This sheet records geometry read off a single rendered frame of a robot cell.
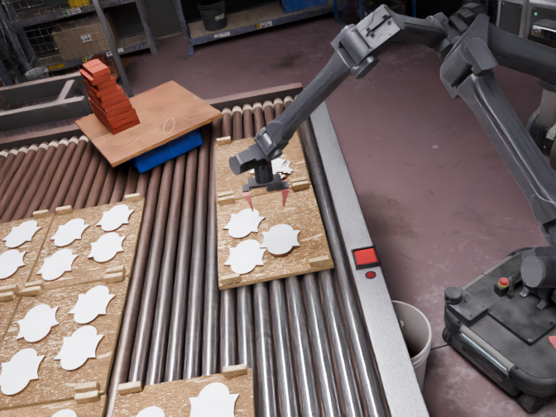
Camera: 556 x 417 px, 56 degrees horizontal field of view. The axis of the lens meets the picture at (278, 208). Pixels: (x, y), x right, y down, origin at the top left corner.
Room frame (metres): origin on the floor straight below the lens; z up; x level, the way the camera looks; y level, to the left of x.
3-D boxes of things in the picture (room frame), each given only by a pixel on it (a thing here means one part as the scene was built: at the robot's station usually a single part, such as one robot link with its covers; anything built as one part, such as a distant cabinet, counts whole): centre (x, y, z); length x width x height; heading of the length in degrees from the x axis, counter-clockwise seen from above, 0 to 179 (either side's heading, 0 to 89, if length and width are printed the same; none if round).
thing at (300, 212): (1.30, 0.04, 0.93); 0.41 x 0.35 x 0.02; 179
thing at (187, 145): (2.03, 0.46, 0.97); 0.31 x 0.31 x 0.10; 27
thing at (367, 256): (1.10, -0.23, 0.92); 0.06 x 0.06 x 0.01; 87
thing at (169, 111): (2.10, 0.49, 1.03); 0.50 x 0.50 x 0.02; 27
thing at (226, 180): (1.71, 0.03, 0.93); 0.41 x 0.35 x 0.02; 178
